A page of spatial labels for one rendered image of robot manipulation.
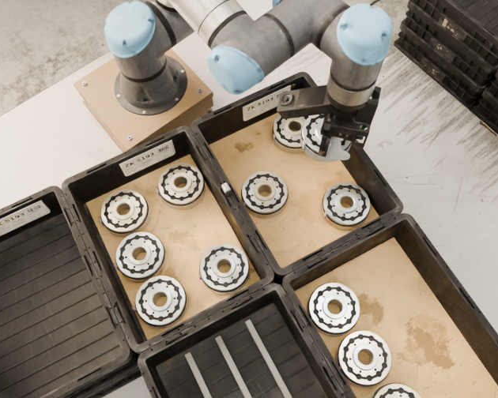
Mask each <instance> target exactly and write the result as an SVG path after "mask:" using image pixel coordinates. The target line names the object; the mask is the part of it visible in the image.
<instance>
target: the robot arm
mask: <svg viewBox="0 0 498 398"><path fill-rule="evenodd" d="M272 6H273V8H272V9H270V10H269V11H268V12H266V13H264V14H263V15H262V16H260V17H259V18H258V19H256V20H255V21H254V20H253V19H252V18H251V17H250V15H249V14H247V12H246V11H245V10H244V9H243V7H242V6H241V5H240V4H239V3H238V2H237V1H236V0H147V1H146V2H139V1H132V2H124V3H122V4H120V5H118V6H116V7H115V8H114V9H113V10H112V11H111V12H110V13H109V15H108V17H107V19H106V21H105V26H104V33H105V36H106V39H107V43H108V47H109V49H110V51H111V52H112V54H113V55H114V58H115V60H116V62H117V65H118V67H119V69H120V88H121V90H122V93H123V95H124V97H125V99H126V100H127V101H128V102H129V103H131V104H133V105H134V106H136V107H141V108H154V107H159V106H161V105H163V104H165V103H167V102H168V101H169V100H171V99H172V98H173V97H174V96H175V94H176V93H177V92H178V90H179V84H180V79H179V73H178V70H177V69H176V67H175V65H174V64H173V63H172V62H171V61H170V60H169V59H168V57H167V56H166V55H165V52H166V51H168V50H170V49H171V48H172V47H174V46H175V45H176V44H178V43H180V42H181V41H183V40H184V39H186V38H187V37H188V36H190V35H191V34H192V33H194V32H196V33H197V34H198V35H199V37H200V38H201V39H202V40H203V41H204V42H205V44H206V45H207V46H208V47H209V48H210V49H211V51H212V52H210V53H209V55H208V57H207V64H208V67H209V70H210V72H211V74H212V75H213V76H214V77H215V79H216V82H217V83H218V84H219V85H220V86H221V87H222V88H223V89H224V90H225V91H226V92H228V93H230V94H233V95H239V94H242V93H243V92H245V91H247V90H248V89H250V88H252V87H253V86H255V85H256V84H258V83H260V82H262V81H263V79H264V78H265V77H266V76H267V75H269V74H270V73H272V72H273V71H274V70H275V69H276V68H278V67H279V66H281V65H282V64H283V63H285V62H286V61H288V60H289V59H290V58H291V57H293V56H294V55H295V54H297V53H298V52H300V51H301V50H303V49H304V48H305V47H306V46H307V45H309V44H310V43H312V44H313V45H314V46H315V47H317V48H318V49H319V50H320V51H321V52H323V53H324V54H326V55H327V56H328V57H329V58H331V60H332V61H331V65H330V72H329V77H328V81H327V84H325V85H320V86H315V87H310V88H302V89H297V90H292V91H287V92H282V93H281V95H280V99H279V102H278V105H277V112H278V113H279V114H280V116H281V117H282V118H283V119H287V118H298V117H304V116H310V115H321V114H323V115H324V120H323V126H322V130H321V134H320V135H322V140H321V144H320V147H319V154H318V157H319V159H320V160H321V162H325V160H348V159H349V157H350V154H349V153H347V152H346V151H344V150H343V149H341V141H340V140H339V139H337V138H336V137H338V138H341V139H343V140H346V141H351V142H352V144H351V145H352V146H357V147H360V148H363V147H364V145H365V142H366V140H367V138H368V135H369V131H370V127H371V124H372V120H373V118H374V115H375V112H376V109H377V107H378V105H379V96H380V93H381V87H377V86H375V84H376V82H377V79H378V76H379V72H380V70H381V67H382V64H383V61H384V59H385V57H386V56H387V53H388V51H389V48H390V38H391V35H392V31H393V25H392V22H391V19H390V17H389V15H388V14H387V13H386V12H385V11H384V10H383V9H381V8H379V7H378V6H376V7H374V6H370V4H358V5H354V6H349V5H348V4H346V3H345V2H344V1H342V0H272ZM371 97H372V98H371ZM370 98H371V99H370ZM366 128H367V129H366ZM365 129H366V130H365ZM363 137H365V139H364V142H363V143H360V142H356V141H355V140H357V139H358V140H363ZM330 142H331V146H329V145H330Z"/></svg>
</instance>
